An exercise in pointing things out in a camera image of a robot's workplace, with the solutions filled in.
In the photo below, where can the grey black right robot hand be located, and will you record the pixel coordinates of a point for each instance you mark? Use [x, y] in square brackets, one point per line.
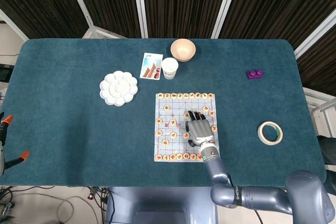
[200, 130]

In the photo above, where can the white xiangqi board sheet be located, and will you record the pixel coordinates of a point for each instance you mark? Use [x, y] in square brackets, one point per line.
[178, 145]

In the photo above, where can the white paper cup blue print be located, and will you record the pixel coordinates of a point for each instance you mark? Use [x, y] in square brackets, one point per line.
[169, 68]

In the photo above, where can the wooden xiangqi piece red character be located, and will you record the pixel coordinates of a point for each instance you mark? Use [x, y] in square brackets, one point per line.
[179, 156]
[214, 128]
[186, 135]
[165, 142]
[158, 157]
[186, 155]
[172, 157]
[199, 157]
[158, 133]
[173, 135]
[166, 157]
[193, 156]

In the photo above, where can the beige bowl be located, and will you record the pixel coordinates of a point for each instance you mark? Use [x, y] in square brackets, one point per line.
[183, 50]

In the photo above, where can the white metal frame rack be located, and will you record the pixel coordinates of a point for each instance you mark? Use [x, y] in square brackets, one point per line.
[319, 109]

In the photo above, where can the black chair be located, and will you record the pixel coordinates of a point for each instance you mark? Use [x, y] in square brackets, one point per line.
[327, 150]

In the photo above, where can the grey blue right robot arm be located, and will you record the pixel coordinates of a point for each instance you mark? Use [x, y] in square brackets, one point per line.
[220, 176]

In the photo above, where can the white flower-shaped paint palette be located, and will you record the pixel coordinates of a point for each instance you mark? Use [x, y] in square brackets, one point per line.
[119, 88]

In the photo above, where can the building photo postcard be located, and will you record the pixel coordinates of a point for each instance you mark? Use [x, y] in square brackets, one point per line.
[151, 66]

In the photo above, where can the purple toy building block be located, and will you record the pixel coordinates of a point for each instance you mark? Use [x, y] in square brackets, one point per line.
[254, 75]

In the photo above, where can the beige masking tape roll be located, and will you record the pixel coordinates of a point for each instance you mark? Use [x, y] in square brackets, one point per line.
[262, 137]

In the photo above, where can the white partition frame post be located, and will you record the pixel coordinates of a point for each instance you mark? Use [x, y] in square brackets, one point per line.
[79, 1]
[226, 3]
[140, 3]
[13, 24]
[315, 35]

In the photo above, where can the white partition base foot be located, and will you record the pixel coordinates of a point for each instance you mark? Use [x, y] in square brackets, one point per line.
[110, 34]

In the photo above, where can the teal velvet tablecloth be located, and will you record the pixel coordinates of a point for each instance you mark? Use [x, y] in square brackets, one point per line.
[78, 142]

